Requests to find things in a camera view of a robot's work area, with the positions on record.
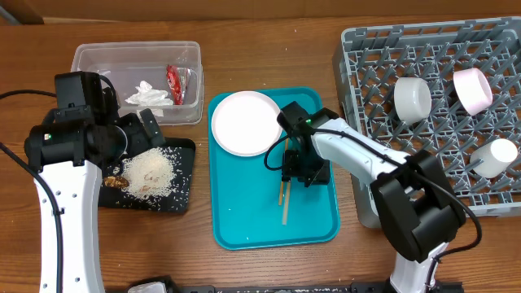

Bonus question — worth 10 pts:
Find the black waste tray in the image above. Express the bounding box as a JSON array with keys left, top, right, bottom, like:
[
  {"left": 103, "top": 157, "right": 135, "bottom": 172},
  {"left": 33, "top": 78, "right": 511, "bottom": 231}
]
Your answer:
[{"left": 99, "top": 138, "right": 195, "bottom": 214}]

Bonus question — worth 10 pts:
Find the wooden chopstick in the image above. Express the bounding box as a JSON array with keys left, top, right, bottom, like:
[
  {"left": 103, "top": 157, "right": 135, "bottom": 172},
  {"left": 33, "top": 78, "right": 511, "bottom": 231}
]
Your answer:
[
  {"left": 278, "top": 140, "right": 289, "bottom": 206},
  {"left": 282, "top": 181, "right": 291, "bottom": 225}
]

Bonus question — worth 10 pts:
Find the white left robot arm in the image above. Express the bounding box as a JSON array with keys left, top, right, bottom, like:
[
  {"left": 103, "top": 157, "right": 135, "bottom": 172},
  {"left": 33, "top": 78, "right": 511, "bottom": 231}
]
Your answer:
[{"left": 24, "top": 72, "right": 165, "bottom": 292}]

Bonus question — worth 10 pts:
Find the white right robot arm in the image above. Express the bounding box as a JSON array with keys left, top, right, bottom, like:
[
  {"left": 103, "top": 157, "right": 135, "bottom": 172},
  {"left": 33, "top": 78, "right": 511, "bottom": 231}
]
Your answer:
[{"left": 277, "top": 102, "right": 466, "bottom": 292}]

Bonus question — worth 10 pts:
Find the black mounting rail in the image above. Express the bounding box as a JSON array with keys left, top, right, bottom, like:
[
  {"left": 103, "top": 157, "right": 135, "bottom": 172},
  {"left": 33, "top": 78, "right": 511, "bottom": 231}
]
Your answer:
[{"left": 105, "top": 275, "right": 465, "bottom": 293}]

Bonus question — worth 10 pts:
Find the red snack wrapper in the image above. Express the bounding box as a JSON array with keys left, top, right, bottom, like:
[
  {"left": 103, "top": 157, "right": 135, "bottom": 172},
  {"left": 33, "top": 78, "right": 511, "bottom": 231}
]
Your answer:
[{"left": 166, "top": 65, "right": 190, "bottom": 105}]

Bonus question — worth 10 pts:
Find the brown food scrap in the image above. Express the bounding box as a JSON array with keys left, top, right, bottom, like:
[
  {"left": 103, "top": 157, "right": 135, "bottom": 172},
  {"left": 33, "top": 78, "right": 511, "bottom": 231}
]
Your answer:
[{"left": 103, "top": 176, "right": 129, "bottom": 190}]

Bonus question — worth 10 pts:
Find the white napkin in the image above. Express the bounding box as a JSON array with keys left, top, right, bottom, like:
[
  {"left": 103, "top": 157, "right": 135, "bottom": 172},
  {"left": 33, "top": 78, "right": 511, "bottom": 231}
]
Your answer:
[{"left": 125, "top": 81, "right": 174, "bottom": 117}]

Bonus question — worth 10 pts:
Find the clear plastic waste bin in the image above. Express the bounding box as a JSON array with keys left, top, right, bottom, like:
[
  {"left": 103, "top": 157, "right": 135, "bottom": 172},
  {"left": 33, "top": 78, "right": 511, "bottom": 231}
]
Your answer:
[{"left": 71, "top": 41, "right": 204, "bottom": 125}]

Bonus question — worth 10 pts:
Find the cooked white rice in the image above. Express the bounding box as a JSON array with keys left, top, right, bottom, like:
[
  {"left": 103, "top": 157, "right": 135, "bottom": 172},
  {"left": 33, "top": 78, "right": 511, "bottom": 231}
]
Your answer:
[{"left": 114, "top": 146, "right": 191, "bottom": 203}]

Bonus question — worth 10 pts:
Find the teal serving tray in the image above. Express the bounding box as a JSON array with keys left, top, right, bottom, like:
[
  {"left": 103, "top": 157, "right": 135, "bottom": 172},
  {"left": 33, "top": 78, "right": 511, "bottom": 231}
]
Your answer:
[{"left": 208, "top": 87, "right": 340, "bottom": 250}]

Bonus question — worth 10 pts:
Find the grey dishwasher rack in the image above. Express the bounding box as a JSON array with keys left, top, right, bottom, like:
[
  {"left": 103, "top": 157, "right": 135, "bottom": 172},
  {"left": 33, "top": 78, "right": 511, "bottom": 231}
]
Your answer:
[{"left": 332, "top": 17, "right": 520, "bottom": 216}]

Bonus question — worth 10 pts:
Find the grey bowl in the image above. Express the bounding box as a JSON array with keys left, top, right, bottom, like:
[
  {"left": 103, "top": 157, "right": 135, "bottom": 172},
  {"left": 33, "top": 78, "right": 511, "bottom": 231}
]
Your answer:
[{"left": 394, "top": 77, "right": 432, "bottom": 125}]

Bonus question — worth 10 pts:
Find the white paper cup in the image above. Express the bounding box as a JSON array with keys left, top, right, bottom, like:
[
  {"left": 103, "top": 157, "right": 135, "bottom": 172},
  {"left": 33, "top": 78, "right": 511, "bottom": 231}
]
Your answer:
[{"left": 470, "top": 138, "right": 518, "bottom": 178}]

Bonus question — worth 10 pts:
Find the pink round plate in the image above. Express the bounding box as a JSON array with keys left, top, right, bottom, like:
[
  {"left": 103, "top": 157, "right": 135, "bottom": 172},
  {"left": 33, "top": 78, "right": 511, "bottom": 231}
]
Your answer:
[{"left": 210, "top": 91, "right": 282, "bottom": 157}]

